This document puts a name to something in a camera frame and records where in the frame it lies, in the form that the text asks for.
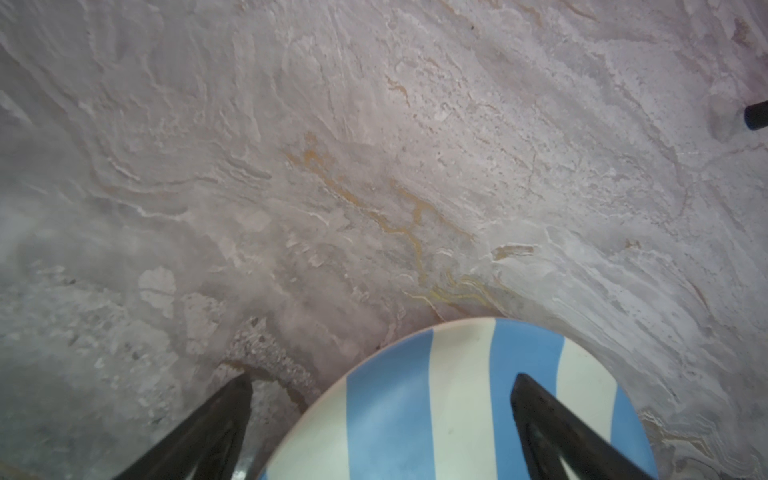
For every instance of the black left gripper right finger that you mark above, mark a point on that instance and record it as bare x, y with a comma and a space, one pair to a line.
555, 441

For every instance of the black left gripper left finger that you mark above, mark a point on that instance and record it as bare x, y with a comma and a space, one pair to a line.
207, 444

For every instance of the blue cream striped plate rear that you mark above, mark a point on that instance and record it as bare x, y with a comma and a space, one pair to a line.
436, 405

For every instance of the chrome wire dish rack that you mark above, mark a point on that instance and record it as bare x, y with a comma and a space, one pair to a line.
755, 116

